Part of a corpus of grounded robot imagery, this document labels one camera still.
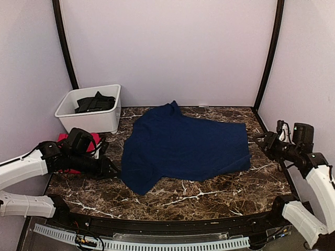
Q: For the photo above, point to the folded red t-shirt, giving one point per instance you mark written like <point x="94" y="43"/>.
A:
<point x="91" y="147"/>

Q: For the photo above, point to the left black frame post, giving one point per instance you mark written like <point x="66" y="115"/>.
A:
<point x="63" y="43"/>

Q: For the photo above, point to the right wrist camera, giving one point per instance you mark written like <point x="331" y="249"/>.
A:
<point x="283" y="131"/>

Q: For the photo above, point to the black frame post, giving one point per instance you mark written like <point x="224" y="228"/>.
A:
<point x="271" y="54"/>
<point x="63" y="43"/>

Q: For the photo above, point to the navy blue t-shirt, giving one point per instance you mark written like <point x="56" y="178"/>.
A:
<point x="166" y="143"/>

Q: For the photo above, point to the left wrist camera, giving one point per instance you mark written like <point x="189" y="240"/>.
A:
<point x="100" y="149"/>

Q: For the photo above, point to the black curved front rail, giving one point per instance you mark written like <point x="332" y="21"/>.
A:
<point x="262" y="232"/>

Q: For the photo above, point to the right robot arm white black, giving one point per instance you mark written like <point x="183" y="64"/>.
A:
<point x="296" y="146"/>

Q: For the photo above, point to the white slotted cable duct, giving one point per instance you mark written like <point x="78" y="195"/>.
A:
<point x="144" y="242"/>

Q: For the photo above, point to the black clothes in bin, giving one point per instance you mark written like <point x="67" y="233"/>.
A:
<point x="94" y="104"/>

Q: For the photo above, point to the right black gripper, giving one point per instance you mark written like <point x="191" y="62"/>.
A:
<point x="270" y="136"/>

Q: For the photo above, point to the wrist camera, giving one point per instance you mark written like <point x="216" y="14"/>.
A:
<point x="283" y="131"/>
<point x="100" y="149"/>

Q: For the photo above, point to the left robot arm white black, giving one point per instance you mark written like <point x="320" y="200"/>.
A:
<point x="78" y="151"/>

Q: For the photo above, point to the right black frame post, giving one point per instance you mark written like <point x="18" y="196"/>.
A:
<point x="271" y="54"/>

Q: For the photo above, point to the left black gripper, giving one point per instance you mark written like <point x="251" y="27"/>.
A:
<point x="103" y="171"/>

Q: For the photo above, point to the white plastic bin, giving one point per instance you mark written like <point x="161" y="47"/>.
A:
<point x="93" y="122"/>

